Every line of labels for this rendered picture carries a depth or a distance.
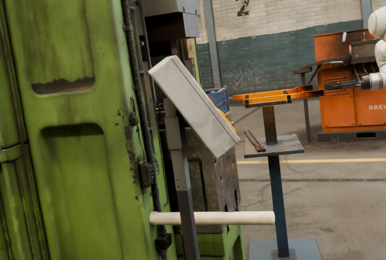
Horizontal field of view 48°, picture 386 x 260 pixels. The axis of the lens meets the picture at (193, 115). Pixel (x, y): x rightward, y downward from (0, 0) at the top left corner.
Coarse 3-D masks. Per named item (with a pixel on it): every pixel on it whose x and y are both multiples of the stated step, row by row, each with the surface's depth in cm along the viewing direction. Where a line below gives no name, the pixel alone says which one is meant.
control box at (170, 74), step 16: (160, 64) 118; (176, 64) 108; (160, 80) 108; (176, 80) 109; (192, 80) 109; (176, 96) 109; (192, 96) 110; (192, 112) 110; (208, 112) 111; (192, 128) 115; (208, 128) 111; (224, 128) 112; (208, 144) 112; (224, 144) 112
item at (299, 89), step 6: (282, 90) 241; (288, 90) 240; (294, 90) 240; (300, 90) 240; (306, 90) 240; (312, 90) 239; (234, 96) 245; (240, 96) 245; (252, 96) 244; (258, 96) 243
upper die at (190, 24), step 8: (160, 16) 171; (168, 16) 170; (176, 16) 169; (184, 16) 170; (192, 16) 180; (152, 24) 173; (160, 24) 172; (168, 24) 171; (176, 24) 170; (184, 24) 169; (192, 24) 179; (152, 32) 173; (160, 32) 172; (168, 32) 171; (176, 32) 170; (184, 32) 169; (192, 32) 178; (152, 40) 174; (160, 40) 173; (168, 40) 180; (176, 40) 190
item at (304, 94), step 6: (318, 90) 215; (264, 96) 222; (270, 96) 219; (276, 96) 218; (282, 96) 218; (294, 96) 217; (300, 96) 216; (306, 96) 216; (312, 96) 216; (252, 102) 220
